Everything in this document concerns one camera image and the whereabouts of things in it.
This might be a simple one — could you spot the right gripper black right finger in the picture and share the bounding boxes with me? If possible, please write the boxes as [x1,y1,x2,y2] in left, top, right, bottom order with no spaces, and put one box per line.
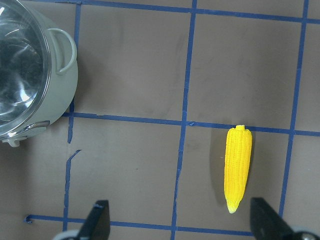
[250,197,320,240]

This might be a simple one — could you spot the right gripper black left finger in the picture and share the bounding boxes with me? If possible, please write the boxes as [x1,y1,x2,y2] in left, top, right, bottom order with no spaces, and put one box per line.
[53,199,111,240]

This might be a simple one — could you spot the glass lid with gold knob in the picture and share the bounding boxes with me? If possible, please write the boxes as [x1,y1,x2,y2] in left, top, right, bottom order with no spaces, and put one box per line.
[0,0,51,135]

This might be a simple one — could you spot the yellow corn cob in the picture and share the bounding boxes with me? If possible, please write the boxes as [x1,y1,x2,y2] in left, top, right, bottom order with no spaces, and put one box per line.
[223,125,253,214]

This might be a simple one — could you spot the pale green electric pot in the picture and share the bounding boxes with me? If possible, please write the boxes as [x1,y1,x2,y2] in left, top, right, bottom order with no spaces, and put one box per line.
[0,1,78,147]

